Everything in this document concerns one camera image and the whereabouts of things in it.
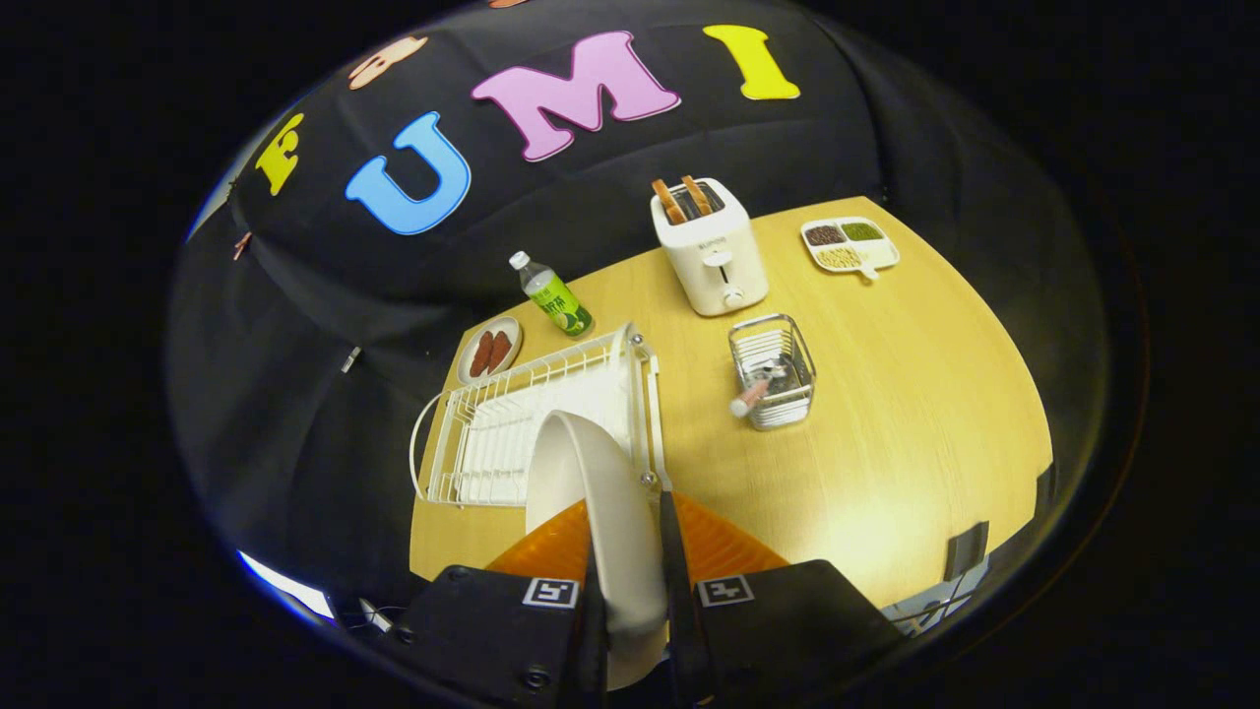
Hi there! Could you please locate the white divided dish with beans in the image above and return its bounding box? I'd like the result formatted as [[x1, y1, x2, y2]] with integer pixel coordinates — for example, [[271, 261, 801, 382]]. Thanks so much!
[[800, 216, 902, 283]]

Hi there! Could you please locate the white plate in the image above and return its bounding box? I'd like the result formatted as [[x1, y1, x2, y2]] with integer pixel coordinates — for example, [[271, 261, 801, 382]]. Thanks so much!
[[525, 410, 670, 692]]

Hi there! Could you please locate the small round saucer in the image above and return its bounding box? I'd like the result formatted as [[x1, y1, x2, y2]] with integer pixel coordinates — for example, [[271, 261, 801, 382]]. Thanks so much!
[[457, 315, 524, 386]]

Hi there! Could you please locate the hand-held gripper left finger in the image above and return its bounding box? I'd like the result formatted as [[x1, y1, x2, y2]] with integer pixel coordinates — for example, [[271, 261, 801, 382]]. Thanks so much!
[[389, 499, 611, 709]]

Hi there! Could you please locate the white toaster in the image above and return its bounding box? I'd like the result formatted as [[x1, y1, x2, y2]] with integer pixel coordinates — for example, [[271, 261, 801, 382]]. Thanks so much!
[[650, 177, 770, 318]]

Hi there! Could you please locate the metal wire basket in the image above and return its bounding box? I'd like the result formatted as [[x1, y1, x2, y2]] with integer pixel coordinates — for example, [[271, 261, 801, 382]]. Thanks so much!
[[727, 313, 818, 432]]

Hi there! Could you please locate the metal spoon with white end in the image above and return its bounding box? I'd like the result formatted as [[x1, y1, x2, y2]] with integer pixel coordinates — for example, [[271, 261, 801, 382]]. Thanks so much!
[[729, 358, 790, 419]]

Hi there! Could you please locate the white wire dish rack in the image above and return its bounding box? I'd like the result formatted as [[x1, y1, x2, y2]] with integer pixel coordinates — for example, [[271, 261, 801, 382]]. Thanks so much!
[[409, 322, 670, 509]]

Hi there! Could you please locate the green label drink bottle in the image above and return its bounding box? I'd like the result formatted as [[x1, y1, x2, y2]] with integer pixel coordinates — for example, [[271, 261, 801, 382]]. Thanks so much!
[[508, 250, 595, 339]]

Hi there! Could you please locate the black backdrop cloth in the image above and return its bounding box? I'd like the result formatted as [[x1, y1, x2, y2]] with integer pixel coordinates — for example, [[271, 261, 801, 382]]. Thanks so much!
[[167, 0, 1113, 631]]

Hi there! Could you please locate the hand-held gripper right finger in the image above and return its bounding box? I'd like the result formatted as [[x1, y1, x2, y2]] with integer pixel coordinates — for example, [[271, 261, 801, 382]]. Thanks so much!
[[658, 489, 905, 708]]

